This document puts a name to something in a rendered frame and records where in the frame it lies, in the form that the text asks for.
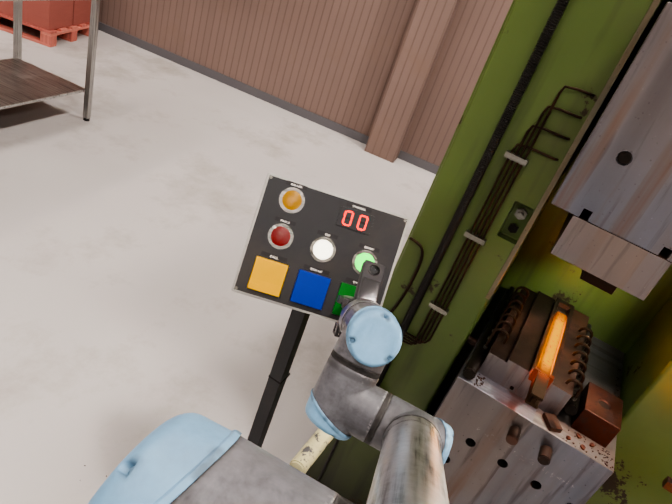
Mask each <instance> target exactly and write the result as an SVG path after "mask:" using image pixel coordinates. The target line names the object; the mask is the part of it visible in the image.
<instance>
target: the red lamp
mask: <svg viewBox="0 0 672 504"><path fill-rule="evenodd" d="M290 238H291V235H290V232H289V230H288V229H287V228H285V227H282V226H279V227H276V228H275V229H273V231H272V232H271V240H272V242H273V243H274V244H275V245H277V246H284V245H286V244H287V243H288V242H289V241H290Z"/></svg>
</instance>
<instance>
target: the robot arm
mask: <svg viewBox="0 0 672 504"><path fill-rule="evenodd" d="M385 269H386V267H385V266H383V265H381V264H378V263H375V262H372V261H369V260H365V261H364V263H363V264H362V268H361V271H360V275H359V279H358V283H357V286H356V290H355V294H354V297H351V296H346V295H338V298H337V301H336V302H337V303H339V304H342V305H341V307H342V310H341V313H340V317H339V320H338V323H337V322H335V325H334V329H333V334H334V336H335V337H339V338H338V340H337V342H336V344H335V346H334V348H333V350H332V352H331V354H330V356H329V358H328V360H327V362H326V364H325V366H324V368H323V370H322V372H321V374H320V376H319V378H318V380H317V382H316V384H315V386H314V388H312V390H311V394H310V397H309V399H308V401H307V403H306V406H305V411H306V414H307V416H308V418H309V419H310V421H311V422H312V423H313V424H314V425H315V426H317V427H318V428H319V429H320V430H322V431H323V432H325V433H326V434H328V435H331V436H333V437H334V438H336V439H338V440H343V441H345V440H348V439H350V438H351V436H354V437H355V438H357V439H359V440H361V441H362V442H365V443H366V444H368V445H370V446H372V447H373V448H375V449H377V450H379V451H380V456H379V459H378V463H377V466H376V470H375V474H374V477H373V481H372V484H371V488H370V491H369V495H368V498H367V502H366V504H449V499H448V492H447V486H446V479H445V473H444V466H443V465H444V464H445V462H446V460H447V457H448V455H449V452H450V450H451V447H452V443H453V436H454V433H453V429H452V428H451V426H450V425H448V424H446V423H445V422H444V421H443V420H442V419H440V418H437V417H434V416H432V415H430V414H428V413H427V412H425V411H423V410H421V409H419V408H417V407H415V406H414V405H412V404H410V403H408V402H406V401H404V400H402V399H401V398H399V397H397V396H395V395H393V394H391V393H389V392H388V391H386V390H384V389H382V388H380V387H378V386H376V383H377V381H378V379H379V377H380V375H381V373H382V371H383V369H384V367H385V365H386V364H388V363H389V362H390V361H392V360H393V359H394V358H395V357H396V355H397V354H398V352H399V351H400V348H401V345H402V331H401V327H400V325H399V323H398V321H397V319H396V317H395V316H394V315H393V314H392V313H391V312H390V311H388V310H387V309H385V308H383V307H381V306H380V305H379V304H378V299H379V295H380V291H381V286H382V282H383V278H384V274H385ZM336 326H337V327H336ZM335 329H336V330H335ZM241 434H242V433H241V432H240V431H238V430H236V429H235V430H232V431H231V430H229V429H227V428H226V427H224V426H222V425H220V424H218V423H216V422H214V421H212V420H210V419H208V418H207V417H205V416H203V415H200V414H197V413H184V414H180V415H177V416H175V417H173V418H171V419H169V420H167V421H166V422H164V423H163V424H161V425H160V426H158V427H157V428H156V429H155V430H153V431H152V432H151V433H150V434H149V435H148V436H146V437H145V438H144V439H143V440H142V441H141V442H140V443H139V444H138V445H137V446H136V447H135V448H134V449H133V450H132V451H131V452H130V453H129V454H128V455H127V456H126V457H125V458H124V459H123V460H122V461H121V463H120V464H119V465H118V466H117V467H116V468H115V469H114V471H113V472H112V473H111V474H110V475H109V476H108V478H107V479H106V480H105V481H104V483H103V484H102V485H101V486H100V488H99V489H98V490H97V492H96V493H95V494H94V495H93V497H92V498H91V500H90V501H89V502H88V504H354V503H353V502H351V501H349V500H347V499H346V498H344V497H342V496H341V495H339V494H338V493H337V492H335V491H333V490H332V489H330V488H328V487H327V486H325V485H323V484H321V483H320V482H318V481H316V480H315V479H313V478H311V477H310V476H308V475H306V474H305V473H303V472H301V471H299V470H298V469H296V468H294V467H293V466H291V465H289V464H288V463H286V462H284V461H283V460H281V459H279V458H277V457H276V456H274V455H272V454H271V453H269V452H267V451H266V450H264V449H262V448H261V447H259V446H257V445H255V444H254V443H252V442H250V441H249V440H247V439H245V438H244V437H242V436H240V435H241Z"/></svg>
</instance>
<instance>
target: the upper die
mask: <svg viewBox="0 0 672 504"><path fill-rule="evenodd" d="M590 212H591V211H589V210H587V209H585V208H584V209H583V211H582V213H581V214H580V216H579V217H578V216H575V215H573V214H571V213H569V214H568V216H567V218H566V220H565V222H564V224H563V226H562V229H561V231H560V233H559V235H558V237H557V239H556V242H555V244H554V246H553V248H552V250H551V254H553V255H555V256H557V257H559V258H561V259H563V260H565V261H567V262H569V263H571V264H573V265H575V266H577V267H579V268H581V269H583V270H585V271H586V272H588V273H590V274H592V275H594V276H596V277H598V278H600V279H602V280H604V281H606V282H608V283H610V284H612V285H614V286H616V287H618V288H620V289H622V290H624V291H625V292H627V293H629V294H631V295H633V296H635V297H637V298H639V299H641V300H643V301H644V300H645V298H646V297H647V296H648V294H649V293H650V292H651V291H652V289H653V288H654V287H655V285H656V284H657V283H658V281H659V280H660V279H661V277H662V276H663V275H664V273H665V272H666V271H667V269H668V268H669V267H670V265H671V264H672V262H670V261H668V260H667V258H666V247H664V248H663V249H662V250H661V252H660V253H659V254H658V255H656V254H654V253H652V252H650V251H648V250H646V249H643V248H641V247H639V246H637V245H635V244H633V243H631V242H629V241H627V240H625V239H623V238H621V237H619V236H617V235H615V234H613V233H610V232H608V231H606V230H604V229H602V228H600V227H598V226H596V225H594V224H592V223H590V222H588V221H587V220H588V217H589V214H590Z"/></svg>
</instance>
